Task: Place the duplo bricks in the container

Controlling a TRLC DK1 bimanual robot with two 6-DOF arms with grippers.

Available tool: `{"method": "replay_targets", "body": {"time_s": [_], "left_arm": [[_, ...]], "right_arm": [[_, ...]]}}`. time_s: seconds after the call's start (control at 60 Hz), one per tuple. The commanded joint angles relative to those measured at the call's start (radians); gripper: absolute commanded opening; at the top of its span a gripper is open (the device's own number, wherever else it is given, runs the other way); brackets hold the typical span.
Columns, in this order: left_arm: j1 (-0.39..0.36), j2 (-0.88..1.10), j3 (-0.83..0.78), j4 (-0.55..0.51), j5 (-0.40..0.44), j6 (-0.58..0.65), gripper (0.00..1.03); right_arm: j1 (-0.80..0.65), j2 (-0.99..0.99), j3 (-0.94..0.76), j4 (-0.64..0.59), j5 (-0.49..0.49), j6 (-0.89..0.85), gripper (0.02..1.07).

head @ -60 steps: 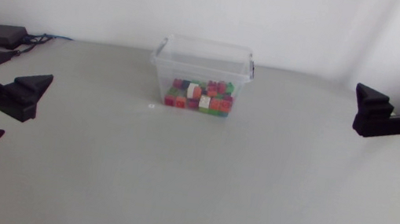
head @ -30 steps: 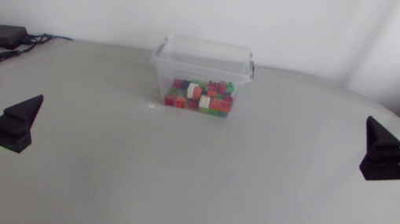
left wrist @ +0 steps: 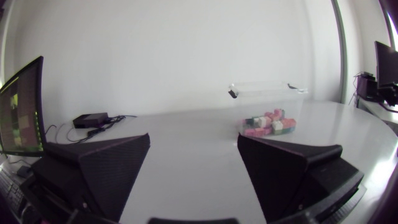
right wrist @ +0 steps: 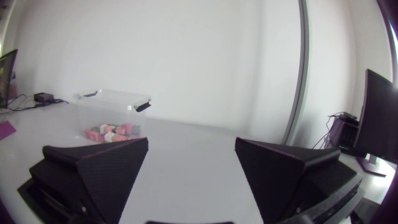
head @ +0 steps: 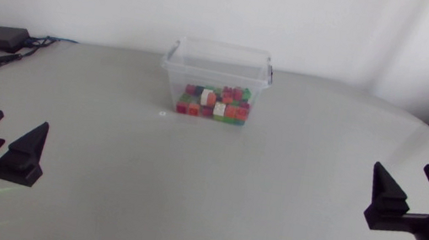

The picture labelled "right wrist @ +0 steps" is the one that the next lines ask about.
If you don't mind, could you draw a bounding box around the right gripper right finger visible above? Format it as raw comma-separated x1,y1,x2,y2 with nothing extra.
234,137,365,224

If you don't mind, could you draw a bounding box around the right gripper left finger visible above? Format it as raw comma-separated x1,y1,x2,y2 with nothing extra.
17,137,149,224

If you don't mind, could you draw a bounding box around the pile of toy bricks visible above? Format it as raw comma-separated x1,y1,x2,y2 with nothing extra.
89,125,144,144

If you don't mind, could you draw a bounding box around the clear plastic container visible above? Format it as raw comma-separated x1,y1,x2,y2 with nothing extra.
73,88,152,144

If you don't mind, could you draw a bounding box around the dark computer box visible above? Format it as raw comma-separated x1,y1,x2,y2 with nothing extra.
328,112,360,153

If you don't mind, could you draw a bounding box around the black power brick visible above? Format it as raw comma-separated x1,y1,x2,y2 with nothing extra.
33,91,55,105

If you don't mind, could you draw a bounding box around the dark mat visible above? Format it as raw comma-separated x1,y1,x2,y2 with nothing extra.
0,120,17,141

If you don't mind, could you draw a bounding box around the dark screen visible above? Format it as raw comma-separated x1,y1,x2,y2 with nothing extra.
353,68,398,177
0,49,19,110

